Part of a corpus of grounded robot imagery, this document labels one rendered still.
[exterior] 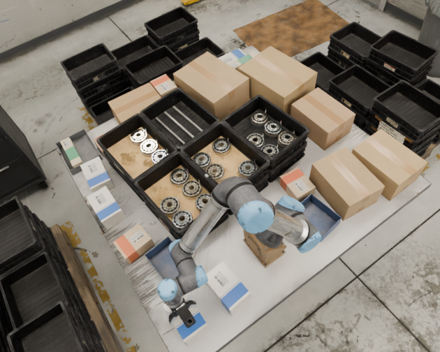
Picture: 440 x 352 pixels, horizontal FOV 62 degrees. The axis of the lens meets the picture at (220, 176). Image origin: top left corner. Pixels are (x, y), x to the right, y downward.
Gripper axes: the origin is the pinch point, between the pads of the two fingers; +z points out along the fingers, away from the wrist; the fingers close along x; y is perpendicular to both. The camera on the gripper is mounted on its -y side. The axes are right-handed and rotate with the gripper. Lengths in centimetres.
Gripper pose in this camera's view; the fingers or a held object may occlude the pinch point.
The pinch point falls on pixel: (185, 315)
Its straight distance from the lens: 175.6
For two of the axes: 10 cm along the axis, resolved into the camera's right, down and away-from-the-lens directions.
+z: 0.9, 5.6, 8.2
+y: -5.7, -6.5, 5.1
